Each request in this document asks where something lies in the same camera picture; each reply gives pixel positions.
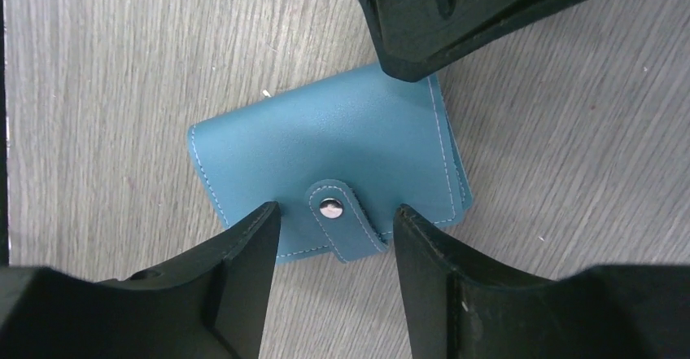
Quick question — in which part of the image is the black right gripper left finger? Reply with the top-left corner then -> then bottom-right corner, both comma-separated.
1,202 -> 281,358

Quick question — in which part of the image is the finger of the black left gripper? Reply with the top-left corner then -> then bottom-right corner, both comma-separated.
358,0 -> 586,82

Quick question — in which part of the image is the blue leather card holder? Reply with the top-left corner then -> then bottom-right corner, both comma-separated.
187,64 -> 473,264

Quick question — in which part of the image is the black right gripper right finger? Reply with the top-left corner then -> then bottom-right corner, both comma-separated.
394,205 -> 689,358

